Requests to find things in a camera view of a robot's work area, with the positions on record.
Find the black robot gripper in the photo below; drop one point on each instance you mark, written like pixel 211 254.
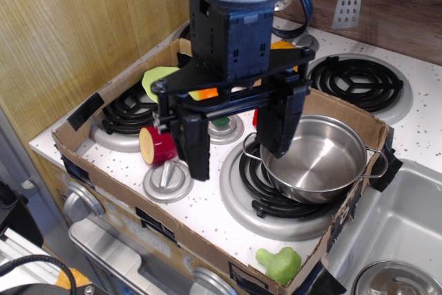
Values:
pixel 230 45

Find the orange toy carrot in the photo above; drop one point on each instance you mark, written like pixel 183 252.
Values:
pixel 202 94

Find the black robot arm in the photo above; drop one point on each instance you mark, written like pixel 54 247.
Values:
pixel 234 69

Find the light green plastic plate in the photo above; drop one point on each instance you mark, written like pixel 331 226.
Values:
pixel 153 75

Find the red toy strawberry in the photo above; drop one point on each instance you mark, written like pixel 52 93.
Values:
pixel 255 118

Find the middle silver stove knob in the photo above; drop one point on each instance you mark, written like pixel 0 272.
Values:
pixel 225 130

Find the silver stove knob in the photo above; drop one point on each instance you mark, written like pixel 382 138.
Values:
pixel 225 130
pixel 168 183
pixel 306 40

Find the front right black burner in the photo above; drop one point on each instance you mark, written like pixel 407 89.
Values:
pixel 255 203

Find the black burner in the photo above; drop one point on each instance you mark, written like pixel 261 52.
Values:
pixel 255 203
pixel 117 126
pixel 366 82

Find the halved red toy fruit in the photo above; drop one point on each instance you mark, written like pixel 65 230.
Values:
pixel 156 148

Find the front silver stove knob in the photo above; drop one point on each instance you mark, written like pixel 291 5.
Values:
pixel 168 183

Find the orange toy pumpkin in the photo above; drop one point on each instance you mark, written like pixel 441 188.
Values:
pixel 281 45

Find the stainless steel pot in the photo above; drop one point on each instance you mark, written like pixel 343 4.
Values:
pixel 325 158

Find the left black burner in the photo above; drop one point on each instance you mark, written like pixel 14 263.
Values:
pixel 117 126

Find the back silver stove knob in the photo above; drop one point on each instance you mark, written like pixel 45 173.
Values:
pixel 306 40

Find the back right black burner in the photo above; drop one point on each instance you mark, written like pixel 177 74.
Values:
pixel 366 82

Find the brown cardboard fence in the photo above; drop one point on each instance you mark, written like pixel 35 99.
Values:
pixel 199 224

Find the green toy broccoli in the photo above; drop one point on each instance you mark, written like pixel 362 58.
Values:
pixel 280 267

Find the metal slotted spatula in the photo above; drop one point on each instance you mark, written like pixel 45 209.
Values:
pixel 346 14

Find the right oven front knob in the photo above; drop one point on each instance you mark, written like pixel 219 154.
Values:
pixel 207 282

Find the oven knob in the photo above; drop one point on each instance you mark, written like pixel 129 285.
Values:
pixel 81 203
pixel 207 282

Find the left oven front knob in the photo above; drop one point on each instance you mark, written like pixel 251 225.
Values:
pixel 81 203

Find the silver toy sink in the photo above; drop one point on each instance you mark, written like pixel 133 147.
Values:
pixel 402 223

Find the sink drain strainer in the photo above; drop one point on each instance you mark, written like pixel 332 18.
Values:
pixel 394 277

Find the silver oven door handle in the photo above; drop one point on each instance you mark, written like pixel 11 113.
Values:
pixel 138 269

